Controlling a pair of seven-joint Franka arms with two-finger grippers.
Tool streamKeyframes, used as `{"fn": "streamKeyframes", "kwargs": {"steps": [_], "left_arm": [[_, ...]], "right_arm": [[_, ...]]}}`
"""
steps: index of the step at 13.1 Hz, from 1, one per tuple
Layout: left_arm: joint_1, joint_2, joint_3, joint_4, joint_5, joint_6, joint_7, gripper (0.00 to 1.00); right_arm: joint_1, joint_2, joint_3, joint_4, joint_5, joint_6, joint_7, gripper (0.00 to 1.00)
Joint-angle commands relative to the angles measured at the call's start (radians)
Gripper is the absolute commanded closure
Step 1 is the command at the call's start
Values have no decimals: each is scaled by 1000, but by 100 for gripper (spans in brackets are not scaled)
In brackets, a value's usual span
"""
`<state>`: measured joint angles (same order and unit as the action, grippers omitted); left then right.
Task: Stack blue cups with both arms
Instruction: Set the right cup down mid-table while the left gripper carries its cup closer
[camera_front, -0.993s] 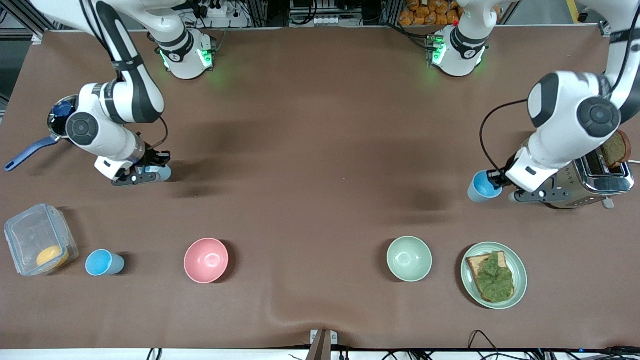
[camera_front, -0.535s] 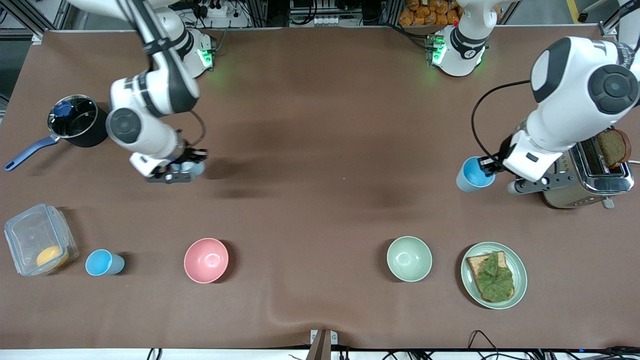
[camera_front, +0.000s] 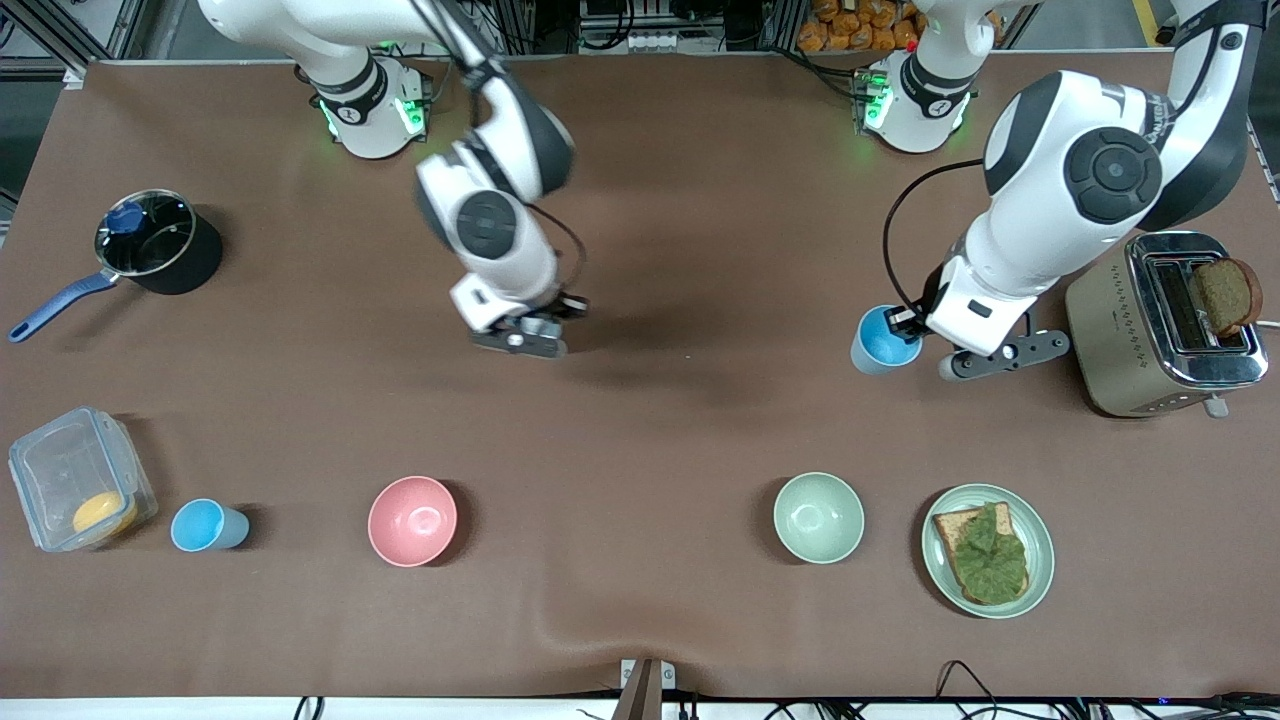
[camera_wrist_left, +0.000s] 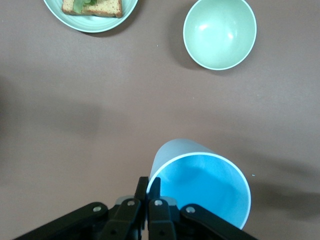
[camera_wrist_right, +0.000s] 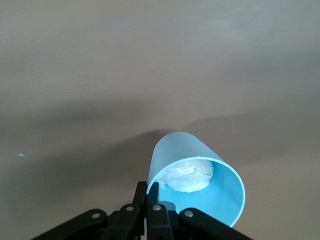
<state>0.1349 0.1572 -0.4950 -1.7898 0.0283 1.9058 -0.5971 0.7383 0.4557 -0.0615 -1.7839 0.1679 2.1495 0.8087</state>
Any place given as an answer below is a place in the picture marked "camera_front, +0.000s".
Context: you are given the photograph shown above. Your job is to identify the blue plastic cup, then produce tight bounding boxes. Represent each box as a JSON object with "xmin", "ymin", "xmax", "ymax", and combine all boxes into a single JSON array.
[
  {"xmin": 170, "ymin": 498, "xmax": 251, "ymax": 553},
  {"xmin": 851, "ymin": 305, "xmax": 923, "ymax": 377}
]

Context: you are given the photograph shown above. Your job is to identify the beige and chrome toaster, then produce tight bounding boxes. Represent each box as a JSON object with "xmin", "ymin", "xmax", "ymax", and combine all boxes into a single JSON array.
[{"xmin": 1065, "ymin": 231, "xmax": 1271, "ymax": 419}]

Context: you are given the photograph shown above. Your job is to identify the brown table cover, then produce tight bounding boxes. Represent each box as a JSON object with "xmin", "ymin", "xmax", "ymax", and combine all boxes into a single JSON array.
[{"xmin": 0, "ymin": 55, "xmax": 1280, "ymax": 699}]

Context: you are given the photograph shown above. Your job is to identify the toast slice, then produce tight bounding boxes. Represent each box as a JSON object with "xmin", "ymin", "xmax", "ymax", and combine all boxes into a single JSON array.
[{"xmin": 932, "ymin": 502, "xmax": 1031, "ymax": 606}]

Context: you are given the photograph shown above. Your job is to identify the pale green bowl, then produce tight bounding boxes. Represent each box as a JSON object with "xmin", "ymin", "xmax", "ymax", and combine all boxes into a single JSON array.
[{"xmin": 773, "ymin": 472, "xmax": 866, "ymax": 565}]

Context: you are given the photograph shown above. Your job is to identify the pink bowl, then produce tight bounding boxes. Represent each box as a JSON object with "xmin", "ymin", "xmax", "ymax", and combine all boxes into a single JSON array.
[{"xmin": 367, "ymin": 476, "xmax": 459, "ymax": 568}]

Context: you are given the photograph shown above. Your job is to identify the brown bread slice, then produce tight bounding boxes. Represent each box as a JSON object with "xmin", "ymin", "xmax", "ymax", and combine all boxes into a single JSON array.
[{"xmin": 1190, "ymin": 258, "xmax": 1264, "ymax": 338}]

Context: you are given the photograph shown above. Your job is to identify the pale green plate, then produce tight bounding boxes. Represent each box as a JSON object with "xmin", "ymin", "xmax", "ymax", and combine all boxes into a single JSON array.
[{"xmin": 921, "ymin": 484, "xmax": 1056, "ymax": 620}]

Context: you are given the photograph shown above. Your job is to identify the green lettuce leaf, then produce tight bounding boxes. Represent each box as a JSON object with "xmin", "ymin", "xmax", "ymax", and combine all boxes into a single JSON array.
[{"xmin": 950, "ymin": 503, "xmax": 1029, "ymax": 605}]

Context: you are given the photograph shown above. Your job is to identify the bag of orange buns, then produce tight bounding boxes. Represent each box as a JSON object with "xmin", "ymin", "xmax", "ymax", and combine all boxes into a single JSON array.
[{"xmin": 797, "ymin": 0, "xmax": 923, "ymax": 53}]

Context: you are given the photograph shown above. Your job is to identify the glass lid with blue knob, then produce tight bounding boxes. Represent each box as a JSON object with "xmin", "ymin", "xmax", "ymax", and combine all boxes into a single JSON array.
[{"xmin": 95, "ymin": 190, "xmax": 196, "ymax": 278}]

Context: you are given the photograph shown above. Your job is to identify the yellow round food piece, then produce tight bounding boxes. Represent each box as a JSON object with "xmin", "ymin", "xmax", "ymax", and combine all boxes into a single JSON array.
[{"xmin": 72, "ymin": 490, "xmax": 139, "ymax": 536}]

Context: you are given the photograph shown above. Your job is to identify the clear container with blue seal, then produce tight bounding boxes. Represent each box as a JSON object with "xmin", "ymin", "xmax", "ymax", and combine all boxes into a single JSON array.
[{"xmin": 8, "ymin": 406, "xmax": 159, "ymax": 553}]

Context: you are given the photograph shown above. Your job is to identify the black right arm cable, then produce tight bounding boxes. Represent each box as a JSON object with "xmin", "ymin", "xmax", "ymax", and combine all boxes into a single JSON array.
[{"xmin": 528, "ymin": 203, "xmax": 588, "ymax": 296}]

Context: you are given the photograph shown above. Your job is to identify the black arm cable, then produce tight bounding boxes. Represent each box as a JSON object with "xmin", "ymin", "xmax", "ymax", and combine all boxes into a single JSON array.
[
  {"xmin": 528, "ymin": 203, "xmax": 588, "ymax": 296},
  {"xmin": 882, "ymin": 158, "xmax": 988, "ymax": 311}
]

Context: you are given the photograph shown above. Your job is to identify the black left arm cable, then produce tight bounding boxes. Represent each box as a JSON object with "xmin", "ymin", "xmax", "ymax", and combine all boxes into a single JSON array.
[{"xmin": 882, "ymin": 158, "xmax": 988, "ymax": 311}]

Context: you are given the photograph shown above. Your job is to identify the black saucepan with blue handle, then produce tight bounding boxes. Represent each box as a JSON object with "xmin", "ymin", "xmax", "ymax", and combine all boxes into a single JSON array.
[{"xmin": 8, "ymin": 189, "xmax": 224, "ymax": 344}]

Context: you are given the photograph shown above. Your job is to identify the metal table clamp bracket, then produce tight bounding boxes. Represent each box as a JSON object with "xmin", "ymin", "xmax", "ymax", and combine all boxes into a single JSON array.
[{"xmin": 612, "ymin": 657, "xmax": 677, "ymax": 720}]

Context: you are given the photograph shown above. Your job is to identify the grey metal frame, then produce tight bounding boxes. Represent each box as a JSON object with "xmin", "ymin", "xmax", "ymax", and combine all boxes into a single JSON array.
[{"xmin": 0, "ymin": 0, "xmax": 141, "ymax": 83}]

